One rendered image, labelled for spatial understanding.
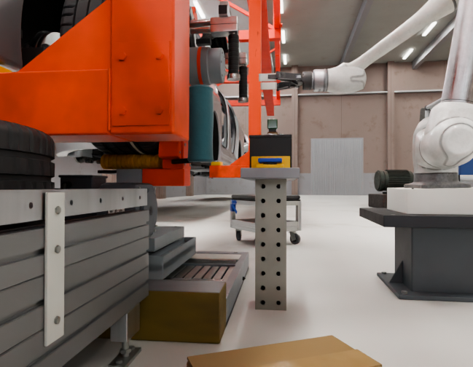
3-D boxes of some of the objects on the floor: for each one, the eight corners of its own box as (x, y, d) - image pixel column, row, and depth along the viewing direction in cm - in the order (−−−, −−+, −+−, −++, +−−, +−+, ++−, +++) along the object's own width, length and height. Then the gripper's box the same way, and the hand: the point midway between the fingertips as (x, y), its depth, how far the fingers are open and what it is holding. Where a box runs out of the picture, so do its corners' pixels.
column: (256, 300, 135) (256, 179, 136) (286, 301, 134) (286, 179, 135) (255, 309, 125) (255, 179, 126) (286, 310, 124) (286, 179, 125)
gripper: (315, 81, 147) (257, 83, 149) (310, 96, 172) (261, 97, 174) (315, 62, 147) (258, 63, 149) (310, 79, 172) (261, 81, 174)
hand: (262, 81), depth 161 cm, fingers open, 13 cm apart
